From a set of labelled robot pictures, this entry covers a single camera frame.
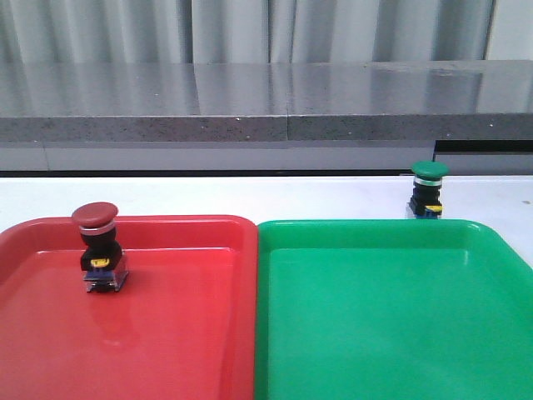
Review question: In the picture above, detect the green mushroom push button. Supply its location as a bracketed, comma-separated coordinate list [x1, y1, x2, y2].
[406, 161, 450, 219]

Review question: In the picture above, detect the red mushroom push button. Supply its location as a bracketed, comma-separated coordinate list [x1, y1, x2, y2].
[71, 202, 128, 293]

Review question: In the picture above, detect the green plastic tray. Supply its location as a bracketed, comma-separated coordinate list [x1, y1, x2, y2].
[254, 219, 532, 399]

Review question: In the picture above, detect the red plastic tray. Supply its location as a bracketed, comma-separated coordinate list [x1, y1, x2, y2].
[1, 216, 257, 399]

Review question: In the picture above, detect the grey granite counter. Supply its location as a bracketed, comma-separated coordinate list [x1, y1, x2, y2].
[1, 61, 532, 175]

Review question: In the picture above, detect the white curtain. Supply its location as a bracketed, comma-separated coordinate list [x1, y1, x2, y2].
[1, 1, 532, 63]

